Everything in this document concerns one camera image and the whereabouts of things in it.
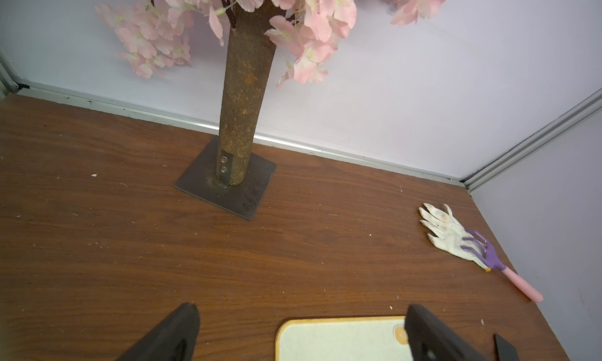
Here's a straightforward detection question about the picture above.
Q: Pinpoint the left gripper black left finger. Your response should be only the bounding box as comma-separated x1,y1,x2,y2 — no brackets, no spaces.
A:
117,302,200,361

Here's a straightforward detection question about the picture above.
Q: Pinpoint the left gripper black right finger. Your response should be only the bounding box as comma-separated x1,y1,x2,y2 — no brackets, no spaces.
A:
404,304,485,361

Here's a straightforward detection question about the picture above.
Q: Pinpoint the black kitchen knife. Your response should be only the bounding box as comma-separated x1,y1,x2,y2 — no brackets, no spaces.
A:
494,334,520,361

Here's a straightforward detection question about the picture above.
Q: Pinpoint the white cutting board orange rim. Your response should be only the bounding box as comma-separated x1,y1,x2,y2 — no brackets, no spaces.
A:
274,316,412,361

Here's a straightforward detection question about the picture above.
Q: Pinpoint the purple pink toy rake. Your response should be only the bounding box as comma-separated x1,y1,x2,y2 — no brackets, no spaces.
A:
461,231,544,303

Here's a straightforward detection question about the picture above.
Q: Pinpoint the white work glove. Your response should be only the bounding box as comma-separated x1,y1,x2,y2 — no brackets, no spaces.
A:
419,203,490,271

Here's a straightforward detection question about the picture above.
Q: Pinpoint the pink cherry blossom tree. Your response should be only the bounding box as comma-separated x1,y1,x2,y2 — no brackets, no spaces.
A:
95,0,446,220

